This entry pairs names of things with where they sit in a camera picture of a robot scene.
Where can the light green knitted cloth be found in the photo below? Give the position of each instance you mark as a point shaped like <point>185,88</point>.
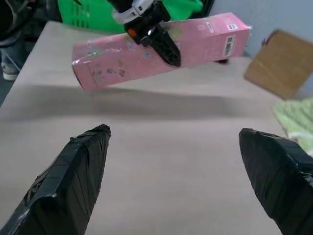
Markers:
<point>298,117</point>

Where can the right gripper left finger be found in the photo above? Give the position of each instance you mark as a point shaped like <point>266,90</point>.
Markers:
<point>66,181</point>

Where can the brown cardboard box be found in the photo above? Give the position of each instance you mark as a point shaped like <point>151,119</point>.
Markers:
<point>276,66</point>

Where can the person in dark clothes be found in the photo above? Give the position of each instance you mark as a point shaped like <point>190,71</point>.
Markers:
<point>11,56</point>

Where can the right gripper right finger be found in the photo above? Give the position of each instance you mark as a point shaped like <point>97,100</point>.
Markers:
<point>278,176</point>

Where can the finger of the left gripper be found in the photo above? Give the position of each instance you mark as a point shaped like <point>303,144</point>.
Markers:
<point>223,62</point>

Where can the green plastic basket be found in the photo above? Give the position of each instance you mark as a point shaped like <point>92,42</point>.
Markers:
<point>93,14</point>

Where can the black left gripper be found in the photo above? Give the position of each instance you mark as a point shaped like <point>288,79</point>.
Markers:
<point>144,25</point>

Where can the long pink carton box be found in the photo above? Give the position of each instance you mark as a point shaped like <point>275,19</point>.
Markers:
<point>203,44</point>

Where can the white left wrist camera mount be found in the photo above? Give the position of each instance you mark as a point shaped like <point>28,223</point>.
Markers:
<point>127,16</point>

